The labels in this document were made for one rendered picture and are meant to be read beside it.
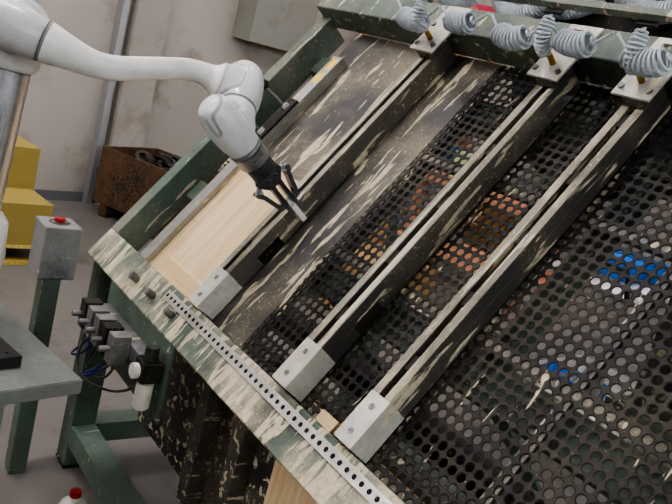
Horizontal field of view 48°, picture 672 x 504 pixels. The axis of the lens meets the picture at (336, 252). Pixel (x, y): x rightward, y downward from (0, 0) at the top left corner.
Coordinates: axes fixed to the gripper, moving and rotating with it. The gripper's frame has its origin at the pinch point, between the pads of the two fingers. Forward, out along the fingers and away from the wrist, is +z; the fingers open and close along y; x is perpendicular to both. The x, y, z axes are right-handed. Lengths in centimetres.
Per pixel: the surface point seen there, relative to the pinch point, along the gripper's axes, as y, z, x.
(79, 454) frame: -103, 46, 57
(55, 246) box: -54, -11, 66
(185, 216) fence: -19, 5, 49
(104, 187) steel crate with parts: -19, 143, 405
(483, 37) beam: 72, -1, -10
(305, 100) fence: 37, 6, 48
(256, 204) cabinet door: -2.6, 7.0, 27.2
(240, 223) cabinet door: -10.4, 7.0, 26.3
